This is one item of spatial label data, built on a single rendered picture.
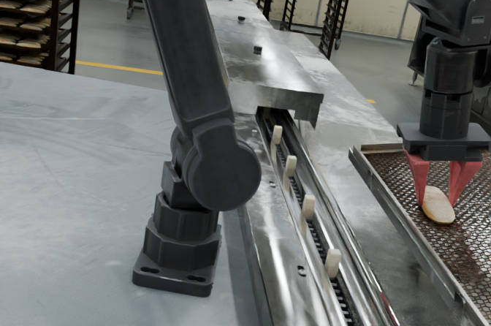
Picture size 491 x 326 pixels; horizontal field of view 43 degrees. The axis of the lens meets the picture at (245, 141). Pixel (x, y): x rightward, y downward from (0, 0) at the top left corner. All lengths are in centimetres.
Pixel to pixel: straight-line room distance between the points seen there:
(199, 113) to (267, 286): 19
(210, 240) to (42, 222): 22
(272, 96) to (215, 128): 55
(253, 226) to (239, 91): 45
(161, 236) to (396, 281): 30
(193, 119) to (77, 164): 37
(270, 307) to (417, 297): 23
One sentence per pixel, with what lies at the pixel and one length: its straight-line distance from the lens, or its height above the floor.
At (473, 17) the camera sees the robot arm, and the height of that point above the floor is 114.
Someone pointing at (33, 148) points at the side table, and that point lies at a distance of 101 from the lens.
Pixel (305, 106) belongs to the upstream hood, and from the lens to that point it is 117.
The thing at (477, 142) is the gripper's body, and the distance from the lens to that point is 78.
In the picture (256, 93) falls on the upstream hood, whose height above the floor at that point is 90.
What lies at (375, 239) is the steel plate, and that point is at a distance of 88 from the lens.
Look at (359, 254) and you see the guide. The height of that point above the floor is 86.
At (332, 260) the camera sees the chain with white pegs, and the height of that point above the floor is 86.
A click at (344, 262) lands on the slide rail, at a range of 74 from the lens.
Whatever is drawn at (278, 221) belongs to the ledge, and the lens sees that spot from 77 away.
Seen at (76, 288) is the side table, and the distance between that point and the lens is 68.
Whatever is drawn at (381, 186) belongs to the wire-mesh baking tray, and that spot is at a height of 90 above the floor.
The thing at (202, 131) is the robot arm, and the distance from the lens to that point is 61.
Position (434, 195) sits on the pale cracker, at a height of 91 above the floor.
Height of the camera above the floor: 120
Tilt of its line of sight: 20 degrees down
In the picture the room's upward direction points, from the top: 10 degrees clockwise
